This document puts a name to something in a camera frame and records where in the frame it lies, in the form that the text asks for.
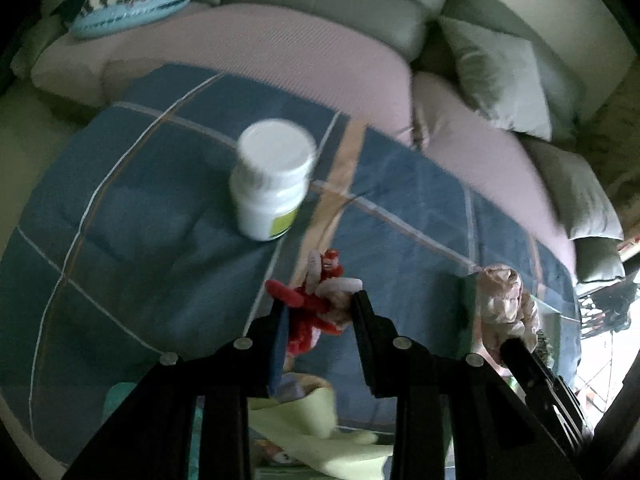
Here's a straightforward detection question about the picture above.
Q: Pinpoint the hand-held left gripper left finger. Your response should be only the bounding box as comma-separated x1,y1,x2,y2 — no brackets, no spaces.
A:
62,302,293,480

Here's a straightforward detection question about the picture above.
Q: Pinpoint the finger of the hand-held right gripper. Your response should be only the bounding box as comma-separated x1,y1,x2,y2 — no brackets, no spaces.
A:
500,337,556,397

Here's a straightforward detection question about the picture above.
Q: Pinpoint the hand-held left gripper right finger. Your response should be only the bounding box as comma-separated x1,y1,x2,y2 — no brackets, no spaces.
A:
350,290,583,480

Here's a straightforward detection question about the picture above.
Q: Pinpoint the purple wet wipes packet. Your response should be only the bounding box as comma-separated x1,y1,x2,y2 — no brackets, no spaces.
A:
250,374,313,471

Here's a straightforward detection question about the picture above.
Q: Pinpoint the teal box tray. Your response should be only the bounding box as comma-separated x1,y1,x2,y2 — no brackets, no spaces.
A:
462,267,583,396

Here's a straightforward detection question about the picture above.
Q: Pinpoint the red fuzzy hair clip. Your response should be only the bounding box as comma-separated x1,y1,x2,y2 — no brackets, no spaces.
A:
265,249,363,358

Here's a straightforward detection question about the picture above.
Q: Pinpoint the pink scrunchie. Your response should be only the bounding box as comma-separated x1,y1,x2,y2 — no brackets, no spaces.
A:
475,264,542,358

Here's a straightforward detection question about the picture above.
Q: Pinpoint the light green cloth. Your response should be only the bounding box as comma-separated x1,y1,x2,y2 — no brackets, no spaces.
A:
247,387,396,480

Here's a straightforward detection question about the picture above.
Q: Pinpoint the grey throw pillow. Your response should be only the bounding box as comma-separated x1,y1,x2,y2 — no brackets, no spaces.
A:
520,137,625,241
437,16,553,141
572,237,628,283

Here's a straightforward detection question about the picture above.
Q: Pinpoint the blue plaid blanket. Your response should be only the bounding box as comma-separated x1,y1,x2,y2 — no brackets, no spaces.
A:
0,62,583,480

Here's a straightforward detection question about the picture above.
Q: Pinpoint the white plastic bottle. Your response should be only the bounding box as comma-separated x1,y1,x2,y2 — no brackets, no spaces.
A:
228,119,317,242

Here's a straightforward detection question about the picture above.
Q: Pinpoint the pink sofa seat cover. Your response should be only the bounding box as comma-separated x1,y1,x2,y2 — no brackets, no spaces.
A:
412,72,577,272
102,2,417,147
30,22,128,93

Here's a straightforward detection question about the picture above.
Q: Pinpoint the beige patterned curtain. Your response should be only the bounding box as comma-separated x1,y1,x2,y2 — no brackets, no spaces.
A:
575,60,640,241

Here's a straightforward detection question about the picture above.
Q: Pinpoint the grey sofa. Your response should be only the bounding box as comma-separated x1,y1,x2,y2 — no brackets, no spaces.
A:
10,0,631,286

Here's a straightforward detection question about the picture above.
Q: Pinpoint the light blue cushion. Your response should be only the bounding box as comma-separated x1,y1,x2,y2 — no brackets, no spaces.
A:
70,0,193,38

